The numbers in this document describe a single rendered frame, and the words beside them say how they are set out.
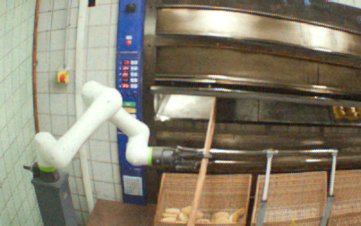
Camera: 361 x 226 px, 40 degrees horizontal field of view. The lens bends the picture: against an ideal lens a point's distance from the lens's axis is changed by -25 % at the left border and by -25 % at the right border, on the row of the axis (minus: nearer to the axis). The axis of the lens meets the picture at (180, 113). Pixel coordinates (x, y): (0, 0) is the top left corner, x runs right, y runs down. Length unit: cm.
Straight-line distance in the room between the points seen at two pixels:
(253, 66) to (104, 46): 89
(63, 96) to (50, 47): 37
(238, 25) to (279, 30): 26
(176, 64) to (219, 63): 25
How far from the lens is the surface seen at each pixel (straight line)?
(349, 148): 388
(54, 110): 395
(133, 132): 326
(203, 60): 363
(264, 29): 355
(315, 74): 364
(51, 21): 379
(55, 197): 297
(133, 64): 366
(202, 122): 375
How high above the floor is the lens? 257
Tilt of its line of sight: 21 degrees down
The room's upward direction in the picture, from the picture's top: straight up
